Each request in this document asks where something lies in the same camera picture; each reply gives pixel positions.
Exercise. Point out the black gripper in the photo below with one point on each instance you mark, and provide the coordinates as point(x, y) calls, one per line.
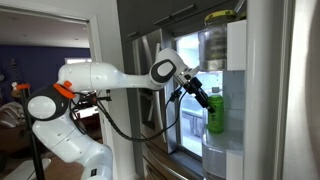
point(194, 87)

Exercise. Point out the green bottle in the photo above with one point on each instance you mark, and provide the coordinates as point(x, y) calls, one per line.
point(215, 119)

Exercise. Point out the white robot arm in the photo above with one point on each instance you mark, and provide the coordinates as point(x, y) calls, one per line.
point(53, 107)

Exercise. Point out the stainless steel left fridge door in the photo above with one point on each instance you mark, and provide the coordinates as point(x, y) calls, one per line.
point(154, 112)

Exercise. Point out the white open fridge door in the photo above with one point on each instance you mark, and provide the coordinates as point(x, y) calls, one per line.
point(282, 105)

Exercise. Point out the upper clear door bin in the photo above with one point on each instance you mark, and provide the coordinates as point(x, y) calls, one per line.
point(213, 48)

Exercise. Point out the clear door bin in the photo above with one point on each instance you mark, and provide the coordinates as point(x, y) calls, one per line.
point(215, 147)
point(213, 48)

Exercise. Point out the yellow lid glass jar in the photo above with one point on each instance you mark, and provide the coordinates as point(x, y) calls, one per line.
point(220, 17)

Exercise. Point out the lower clear door bin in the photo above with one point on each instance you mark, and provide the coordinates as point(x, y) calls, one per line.
point(215, 147)

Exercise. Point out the dark upper cabinet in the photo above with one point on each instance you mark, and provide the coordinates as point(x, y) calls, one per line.
point(140, 17)

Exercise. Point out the bright window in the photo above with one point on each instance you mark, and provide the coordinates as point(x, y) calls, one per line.
point(77, 60)

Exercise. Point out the black tripod orange clamp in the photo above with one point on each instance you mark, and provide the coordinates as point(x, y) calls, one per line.
point(37, 160)

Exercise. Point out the white board on floor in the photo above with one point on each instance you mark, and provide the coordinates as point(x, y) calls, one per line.
point(20, 169)

